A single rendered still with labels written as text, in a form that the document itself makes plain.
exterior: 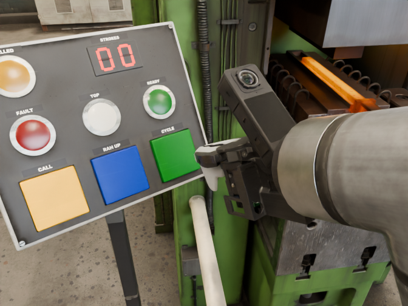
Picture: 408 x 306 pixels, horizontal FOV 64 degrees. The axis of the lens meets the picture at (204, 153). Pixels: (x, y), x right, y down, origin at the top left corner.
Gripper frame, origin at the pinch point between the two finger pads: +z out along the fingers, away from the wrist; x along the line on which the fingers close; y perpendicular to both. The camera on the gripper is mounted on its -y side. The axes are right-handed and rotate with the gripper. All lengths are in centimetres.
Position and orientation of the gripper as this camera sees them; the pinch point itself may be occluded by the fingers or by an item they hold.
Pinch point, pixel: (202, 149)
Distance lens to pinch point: 47.5
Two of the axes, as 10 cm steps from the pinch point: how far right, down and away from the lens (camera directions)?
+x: 8.4, -3.1, 4.6
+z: -4.8, 0.1, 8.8
